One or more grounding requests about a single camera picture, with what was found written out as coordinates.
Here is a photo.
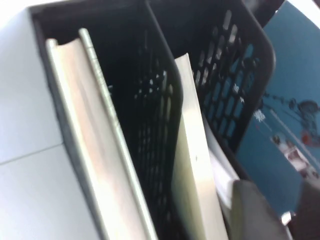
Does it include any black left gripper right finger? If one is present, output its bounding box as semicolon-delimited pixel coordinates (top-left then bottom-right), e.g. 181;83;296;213
287;179;320;240

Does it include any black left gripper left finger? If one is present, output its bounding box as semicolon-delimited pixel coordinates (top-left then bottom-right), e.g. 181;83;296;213
226;179;295;240

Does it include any thin white spine book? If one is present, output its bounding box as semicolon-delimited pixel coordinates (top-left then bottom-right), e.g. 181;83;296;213
170;53;230;240

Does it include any teal cover car book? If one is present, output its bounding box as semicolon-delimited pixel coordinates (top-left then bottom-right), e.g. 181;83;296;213
216;0;320;210

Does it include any grey hardcover book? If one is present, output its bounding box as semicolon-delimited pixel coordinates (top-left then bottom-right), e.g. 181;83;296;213
45;27;161;240

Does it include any black plastic book stand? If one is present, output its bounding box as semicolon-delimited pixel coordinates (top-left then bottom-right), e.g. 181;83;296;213
28;0;287;240

